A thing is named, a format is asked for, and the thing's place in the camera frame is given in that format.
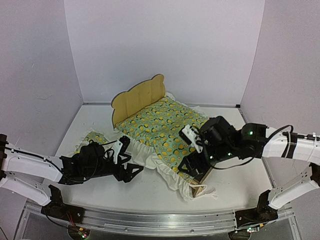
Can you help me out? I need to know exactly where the aluminium front rail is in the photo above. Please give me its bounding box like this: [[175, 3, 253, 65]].
[[15, 200, 300, 239]]

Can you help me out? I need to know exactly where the wooden pet bed frame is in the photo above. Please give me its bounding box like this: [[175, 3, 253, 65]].
[[111, 74, 212, 185]]

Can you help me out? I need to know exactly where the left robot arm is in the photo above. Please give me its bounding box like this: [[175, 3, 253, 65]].
[[0, 134, 144, 219]]

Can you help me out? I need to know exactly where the small lemon print pillow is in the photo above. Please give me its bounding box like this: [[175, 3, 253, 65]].
[[67, 128, 110, 157]]

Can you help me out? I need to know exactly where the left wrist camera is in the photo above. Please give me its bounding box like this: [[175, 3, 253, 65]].
[[111, 136, 131, 165]]

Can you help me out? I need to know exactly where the lemon print bed cushion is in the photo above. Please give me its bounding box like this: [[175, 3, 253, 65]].
[[106, 93, 217, 201]]

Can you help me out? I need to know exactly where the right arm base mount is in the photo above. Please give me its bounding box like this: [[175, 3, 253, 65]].
[[235, 190, 278, 230]]

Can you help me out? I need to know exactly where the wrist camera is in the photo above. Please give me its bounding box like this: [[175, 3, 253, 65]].
[[111, 136, 131, 165], [178, 124, 203, 154]]

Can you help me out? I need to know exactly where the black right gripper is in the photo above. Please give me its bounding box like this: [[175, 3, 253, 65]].
[[179, 142, 237, 177]]

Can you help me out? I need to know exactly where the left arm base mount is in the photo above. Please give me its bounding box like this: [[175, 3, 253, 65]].
[[41, 185, 85, 224]]

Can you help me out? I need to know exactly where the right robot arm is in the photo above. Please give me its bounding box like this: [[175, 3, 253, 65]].
[[178, 116, 320, 222]]

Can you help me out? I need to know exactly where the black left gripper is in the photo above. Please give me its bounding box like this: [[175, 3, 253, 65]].
[[83, 154, 144, 183]]

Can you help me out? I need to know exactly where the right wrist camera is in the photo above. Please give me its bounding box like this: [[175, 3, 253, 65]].
[[178, 124, 203, 154]]

